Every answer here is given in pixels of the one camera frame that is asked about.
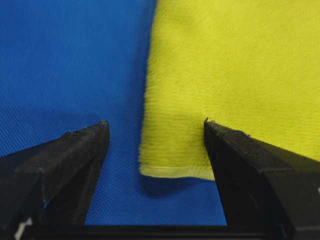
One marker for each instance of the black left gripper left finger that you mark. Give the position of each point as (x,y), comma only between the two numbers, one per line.
(52,183)

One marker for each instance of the yellow-green towel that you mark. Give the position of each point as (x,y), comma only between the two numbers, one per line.
(250,65)

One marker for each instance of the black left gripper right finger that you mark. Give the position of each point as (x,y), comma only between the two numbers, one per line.
(267,192)

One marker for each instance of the blue table cloth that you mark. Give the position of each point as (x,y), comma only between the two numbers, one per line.
(68,64)

